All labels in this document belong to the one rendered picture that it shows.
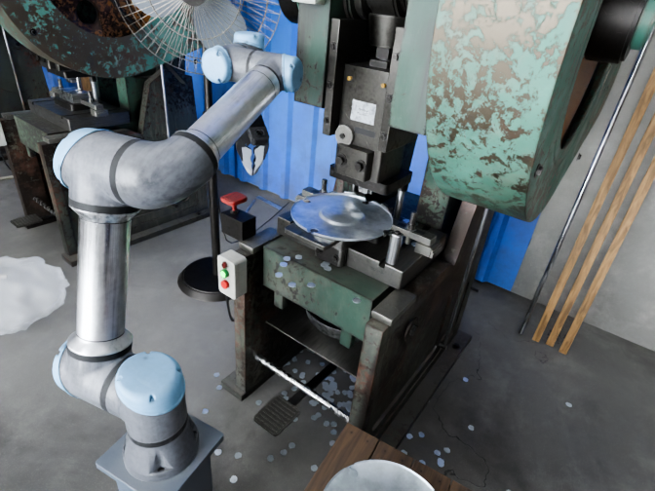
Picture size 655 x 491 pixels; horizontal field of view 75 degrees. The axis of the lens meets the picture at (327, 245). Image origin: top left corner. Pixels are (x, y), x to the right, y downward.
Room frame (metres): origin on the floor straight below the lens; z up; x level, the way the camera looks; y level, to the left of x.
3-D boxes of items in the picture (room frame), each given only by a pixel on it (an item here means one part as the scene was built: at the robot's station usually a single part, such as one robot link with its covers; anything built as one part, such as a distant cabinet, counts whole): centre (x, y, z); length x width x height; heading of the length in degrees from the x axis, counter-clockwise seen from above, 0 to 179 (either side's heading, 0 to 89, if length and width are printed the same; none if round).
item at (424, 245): (1.10, -0.24, 0.76); 0.17 x 0.06 x 0.10; 57
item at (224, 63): (1.04, 0.26, 1.16); 0.11 x 0.11 x 0.08; 71
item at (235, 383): (1.46, 0.04, 0.45); 0.92 x 0.12 x 0.90; 147
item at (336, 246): (1.05, -0.01, 0.72); 0.25 x 0.14 x 0.14; 147
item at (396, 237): (0.99, -0.18, 0.75); 0.03 x 0.03 x 0.10; 57
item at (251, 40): (1.13, 0.24, 1.17); 0.09 x 0.08 x 0.11; 161
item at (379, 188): (1.20, -0.10, 0.86); 0.20 x 0.16 x 0.05; 57
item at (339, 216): (1.09, -0.03, 0.78); 0.29 x 0.29 x 0.01
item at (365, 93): (1.16, -0.08, 1.04); 0.17 x 0.15 x 0.30; 147
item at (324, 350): (1.20, -0.11, 0.31); 0.43 x 0.42 x 0.01; 57
